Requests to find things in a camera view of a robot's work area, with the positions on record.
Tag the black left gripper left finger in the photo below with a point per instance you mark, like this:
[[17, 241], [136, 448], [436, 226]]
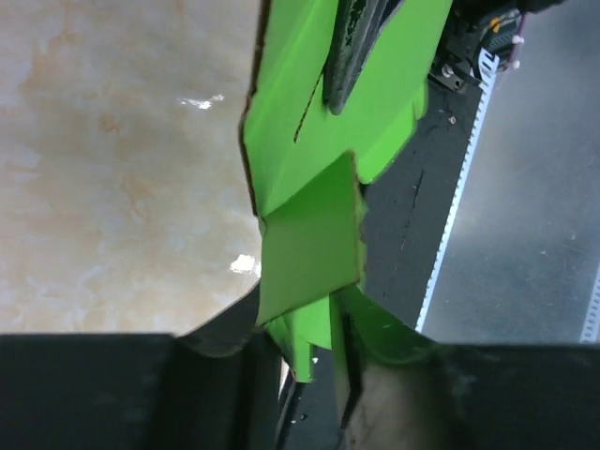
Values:
[[214, 388]]

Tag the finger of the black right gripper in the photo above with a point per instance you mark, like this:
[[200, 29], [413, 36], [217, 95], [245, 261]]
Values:
[[358, 25]]

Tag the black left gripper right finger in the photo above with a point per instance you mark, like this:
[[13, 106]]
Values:
[[448, 396]]

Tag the green paper box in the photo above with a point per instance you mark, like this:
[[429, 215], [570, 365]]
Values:
[[306, 164]]

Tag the white slotted cable duct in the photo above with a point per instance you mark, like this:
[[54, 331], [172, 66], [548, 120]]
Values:
[[488, 64]]

